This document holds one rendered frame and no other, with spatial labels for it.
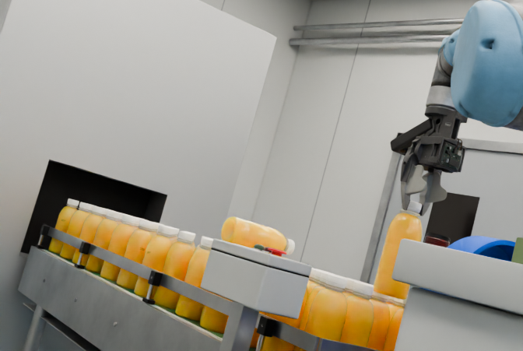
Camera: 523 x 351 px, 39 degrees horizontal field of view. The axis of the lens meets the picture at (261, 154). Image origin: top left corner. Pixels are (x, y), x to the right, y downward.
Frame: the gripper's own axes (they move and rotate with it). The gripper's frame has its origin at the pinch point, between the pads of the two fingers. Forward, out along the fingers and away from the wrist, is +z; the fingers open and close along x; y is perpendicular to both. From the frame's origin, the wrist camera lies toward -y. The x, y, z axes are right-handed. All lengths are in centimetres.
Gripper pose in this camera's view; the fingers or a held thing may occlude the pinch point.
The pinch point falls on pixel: (412, 206)
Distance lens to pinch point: 153.5
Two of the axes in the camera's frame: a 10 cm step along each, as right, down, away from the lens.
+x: 7.9, 2.9, 5.4
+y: 5.5, 0.4, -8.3
